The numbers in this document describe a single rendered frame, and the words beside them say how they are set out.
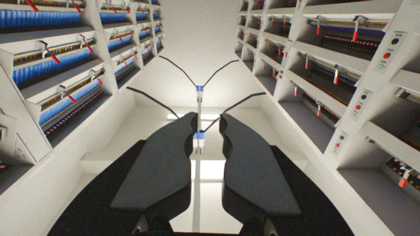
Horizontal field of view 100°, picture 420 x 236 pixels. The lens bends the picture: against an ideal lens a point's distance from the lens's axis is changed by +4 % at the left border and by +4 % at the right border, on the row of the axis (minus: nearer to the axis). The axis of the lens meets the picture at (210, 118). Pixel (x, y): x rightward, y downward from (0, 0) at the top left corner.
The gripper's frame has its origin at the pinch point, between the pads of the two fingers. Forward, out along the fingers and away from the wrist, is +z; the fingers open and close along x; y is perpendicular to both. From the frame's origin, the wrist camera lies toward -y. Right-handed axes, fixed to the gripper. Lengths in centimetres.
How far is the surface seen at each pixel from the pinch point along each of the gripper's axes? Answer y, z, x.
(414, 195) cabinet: 48, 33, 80
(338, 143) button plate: 38, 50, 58
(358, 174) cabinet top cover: 50, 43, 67
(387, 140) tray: 26, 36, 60
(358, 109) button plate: 21, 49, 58
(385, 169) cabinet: 48, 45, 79
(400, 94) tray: 13, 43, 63
